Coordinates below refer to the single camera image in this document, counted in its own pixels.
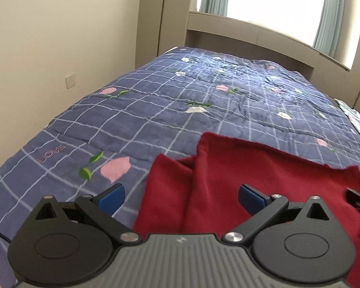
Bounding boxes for blue checked floral quilt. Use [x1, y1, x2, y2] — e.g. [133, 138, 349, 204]
[0, 46, 360, 288]

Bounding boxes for light blue patterned cloth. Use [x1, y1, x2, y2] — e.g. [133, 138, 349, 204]
[335, 98, 360, 144]

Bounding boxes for window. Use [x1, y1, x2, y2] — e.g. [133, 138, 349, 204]
[224, 0, 330, 48]

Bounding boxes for red long-sleeved shirt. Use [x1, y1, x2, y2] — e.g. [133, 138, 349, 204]
[133, 132, 360, 288]

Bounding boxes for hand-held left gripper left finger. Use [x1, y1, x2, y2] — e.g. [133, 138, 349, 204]
[31, 183, 141, 246]

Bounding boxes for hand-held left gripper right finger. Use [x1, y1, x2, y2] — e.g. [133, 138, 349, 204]
[222, 184, 337, 244]

